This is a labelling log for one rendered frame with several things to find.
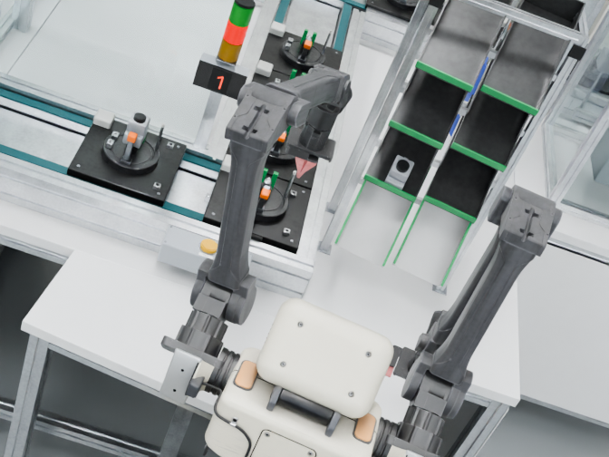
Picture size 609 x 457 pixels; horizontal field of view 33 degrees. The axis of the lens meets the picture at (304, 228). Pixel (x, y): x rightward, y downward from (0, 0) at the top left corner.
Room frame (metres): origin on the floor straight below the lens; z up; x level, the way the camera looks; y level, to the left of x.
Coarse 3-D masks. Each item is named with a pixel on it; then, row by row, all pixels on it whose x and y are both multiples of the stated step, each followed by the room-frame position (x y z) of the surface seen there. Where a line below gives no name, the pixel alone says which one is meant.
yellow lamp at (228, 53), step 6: (222, 42) 2.09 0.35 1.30; (222, 48) 2.08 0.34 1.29; (228, 48) 2.08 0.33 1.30; (234, 48) 2.08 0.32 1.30; (240, 48) 2.09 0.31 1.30; (222, 54) 2.08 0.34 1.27; (228, 54) 2.08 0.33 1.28; (234, 54) 2.08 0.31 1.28; (228, 60) 2.08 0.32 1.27; (234, 60) 2.09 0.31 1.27
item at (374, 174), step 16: (384, 144) 2.06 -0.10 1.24; (400, 144) 2.07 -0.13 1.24; (416, 144) 2.09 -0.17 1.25; (384, 160) 2.02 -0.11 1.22; (416, 160) 2.05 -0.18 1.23; (432, 160) 2.04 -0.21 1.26; (368, 176) 1.95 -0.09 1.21; (384, 176) 1.99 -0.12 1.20; (416, 176) 2.01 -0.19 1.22; (400, 192) 1.95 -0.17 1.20; (416, 192) 1.98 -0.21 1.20
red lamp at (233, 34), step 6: (228, 24) 2.08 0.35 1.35; (228, 30) 2.08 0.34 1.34; (234, 30) 2.08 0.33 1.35; (240, 30) 2.08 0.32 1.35; (246, 30) 2.10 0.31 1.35; (228, 36) 2.08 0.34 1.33; (234, 36) 2.08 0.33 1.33; (240, 36) 2.08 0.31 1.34; (228, 42) 2.08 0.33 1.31; (234, 42) 2.08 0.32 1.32; (240, 42) 2.09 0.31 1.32
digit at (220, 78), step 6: (216, 72) 2.07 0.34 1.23; (222, 72) 2.07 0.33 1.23; (210, 78) 2.07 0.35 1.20; (216, 78) 2.07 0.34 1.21; (222, 78) 2.08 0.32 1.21; (228, 78) 2.08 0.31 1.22; (210, 84) 2.07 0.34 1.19; (216, 84) 2.07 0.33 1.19; (222, 84) 2.08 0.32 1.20; (228, 84) 2.08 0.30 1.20; (216, 90) 2.07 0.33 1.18; (222, 90) 2.08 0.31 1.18
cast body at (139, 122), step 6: (132, 114) 1.97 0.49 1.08; (138, 114) 1.97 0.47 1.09; (144, 114) 1.98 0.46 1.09; (132, 120) 1.95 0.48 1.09; (138, 120) 1.95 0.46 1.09; (144, 120) 1.96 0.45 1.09; (132, 126) 1.95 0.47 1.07; (138, 126) 1.95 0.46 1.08; (144, 126) 1.95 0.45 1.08; (126, 132) 1.94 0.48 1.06; (138, 132) 1.95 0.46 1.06; (144, 132) 1.95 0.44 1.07; (126, 138) 1.93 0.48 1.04; (138, 138) 1.94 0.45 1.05; (144, 138) 1.98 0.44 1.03; (138, 144) 1.94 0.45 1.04
